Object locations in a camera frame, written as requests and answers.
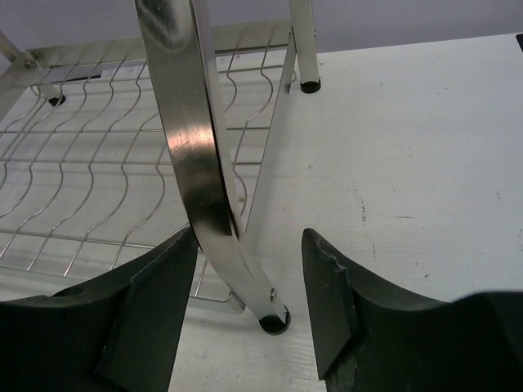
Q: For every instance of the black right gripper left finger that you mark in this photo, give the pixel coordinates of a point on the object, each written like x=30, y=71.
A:
x=118, y=331

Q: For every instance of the stainless steel dish rack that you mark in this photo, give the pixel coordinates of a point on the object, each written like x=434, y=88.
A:
x=136, y=171

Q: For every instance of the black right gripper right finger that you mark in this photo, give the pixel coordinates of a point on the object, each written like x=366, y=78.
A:
x=370, y=334

